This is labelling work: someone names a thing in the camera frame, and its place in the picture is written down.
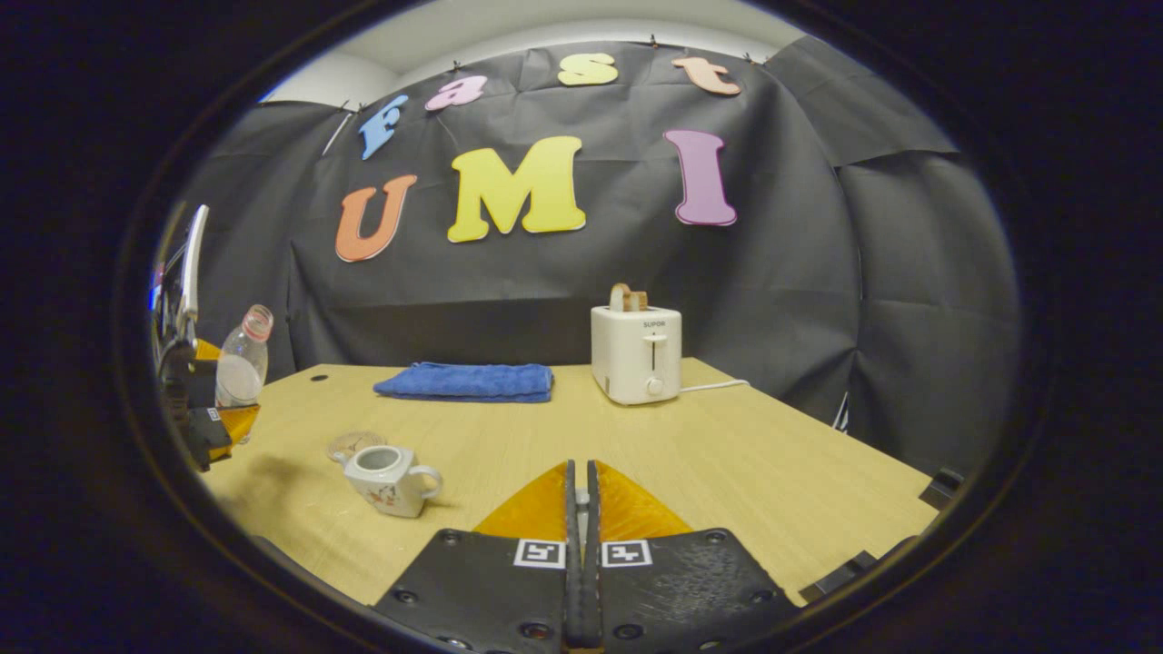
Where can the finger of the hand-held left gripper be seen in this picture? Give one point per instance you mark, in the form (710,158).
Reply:
(204,440)
(205,352)

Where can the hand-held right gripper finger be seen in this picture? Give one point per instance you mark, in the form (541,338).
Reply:
(572,599)
(592,599)

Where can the clear plastic water bottle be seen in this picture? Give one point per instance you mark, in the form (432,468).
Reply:
(241,372)

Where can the white teacup lid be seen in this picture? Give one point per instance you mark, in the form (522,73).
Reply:
(581,498)

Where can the round wooden coaster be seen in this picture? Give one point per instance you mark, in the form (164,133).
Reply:
(350,442)

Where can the white ceramic teacup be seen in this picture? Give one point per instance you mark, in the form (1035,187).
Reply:
(391,486)

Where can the blue folded towel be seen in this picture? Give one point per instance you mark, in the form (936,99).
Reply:
(468,381)

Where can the white toaster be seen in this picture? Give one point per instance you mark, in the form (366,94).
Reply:
(634,359)

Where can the bread slice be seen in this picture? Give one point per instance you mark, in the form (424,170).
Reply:
(627,297)

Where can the black table edge bracket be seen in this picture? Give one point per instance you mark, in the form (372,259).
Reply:
(941,488)
(849,572)

